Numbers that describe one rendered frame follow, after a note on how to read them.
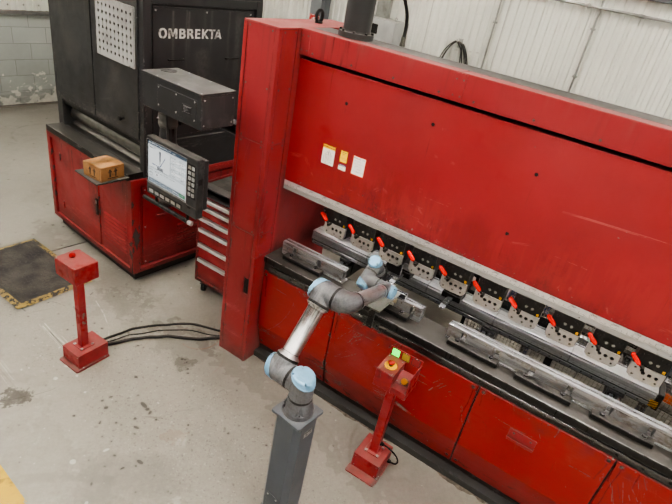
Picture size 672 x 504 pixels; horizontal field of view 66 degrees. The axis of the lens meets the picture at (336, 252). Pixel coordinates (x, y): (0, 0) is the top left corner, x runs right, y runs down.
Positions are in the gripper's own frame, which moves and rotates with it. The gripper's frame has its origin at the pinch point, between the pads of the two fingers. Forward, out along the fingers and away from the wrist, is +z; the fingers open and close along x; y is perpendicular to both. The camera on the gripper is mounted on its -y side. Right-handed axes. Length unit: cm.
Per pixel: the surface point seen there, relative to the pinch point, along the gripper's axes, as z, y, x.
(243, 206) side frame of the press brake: -27, -1, 97
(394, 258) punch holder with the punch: -14.4, 15.3, -1.8
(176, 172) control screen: -72, -14, 115
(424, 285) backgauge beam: 22.7, 20.7, -15.3
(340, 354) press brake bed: 38, -42, 13
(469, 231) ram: -40, 37, -38
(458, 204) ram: -49, 45, -28
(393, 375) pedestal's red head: -6, -43, -33
